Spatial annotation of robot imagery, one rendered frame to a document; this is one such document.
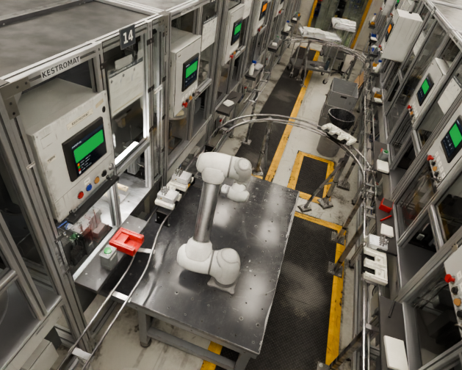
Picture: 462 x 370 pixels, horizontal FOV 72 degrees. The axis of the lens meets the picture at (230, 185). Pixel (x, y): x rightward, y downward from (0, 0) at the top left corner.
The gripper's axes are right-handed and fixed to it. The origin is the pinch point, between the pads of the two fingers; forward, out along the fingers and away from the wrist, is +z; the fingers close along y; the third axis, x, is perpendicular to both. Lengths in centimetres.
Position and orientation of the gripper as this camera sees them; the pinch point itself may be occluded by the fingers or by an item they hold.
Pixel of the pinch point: (197, 181)
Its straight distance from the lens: 246.8
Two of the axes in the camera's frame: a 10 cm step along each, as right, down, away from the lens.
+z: -9.5, -3.0, 1.2
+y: 1.5, -7.5, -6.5
